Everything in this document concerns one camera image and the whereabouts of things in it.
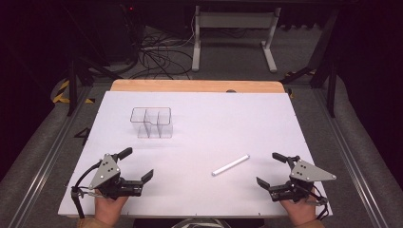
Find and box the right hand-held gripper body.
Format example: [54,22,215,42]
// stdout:
[268,154,337,204]

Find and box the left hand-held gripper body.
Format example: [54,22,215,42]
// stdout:
[87,153,144,200]

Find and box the white tube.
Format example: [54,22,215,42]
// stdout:
[211,154,251,177]

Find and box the clear plastic divided organizer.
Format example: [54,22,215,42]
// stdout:
[129,106,174,140]

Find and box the person's left hand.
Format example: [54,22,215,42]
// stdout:
[93,189,129,227]

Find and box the person's right hand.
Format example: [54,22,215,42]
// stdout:
[279,189,318,227]

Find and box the white board mat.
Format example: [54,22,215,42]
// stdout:
[57,90,334,219]

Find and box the dark round object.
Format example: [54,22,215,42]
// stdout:
[171,218,233,228]

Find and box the black metal stand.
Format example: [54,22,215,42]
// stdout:
[279,9,339,119]
[67,55,124,117]

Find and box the yellow black hazard tape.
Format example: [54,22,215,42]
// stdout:
[51,79,96,105]

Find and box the wooden table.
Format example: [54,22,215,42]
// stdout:
[109,79,286,95]

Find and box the black computer box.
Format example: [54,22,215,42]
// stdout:
[103,2,145,66]

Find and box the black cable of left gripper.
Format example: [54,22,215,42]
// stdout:
[70,161,103,220]

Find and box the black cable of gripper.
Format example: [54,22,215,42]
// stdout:
[70,161,103,220]
[308,193,331,221]

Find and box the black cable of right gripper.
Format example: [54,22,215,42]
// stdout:
[308,193,331,221]

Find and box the aluminium floor rail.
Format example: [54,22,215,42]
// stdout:
[14,85,93,228]
[311,87,394,228]

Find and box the bundle of black floor cables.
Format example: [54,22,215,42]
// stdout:
[127,23,195,81]

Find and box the white metal desk frame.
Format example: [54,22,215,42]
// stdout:
[191,5,282,73]

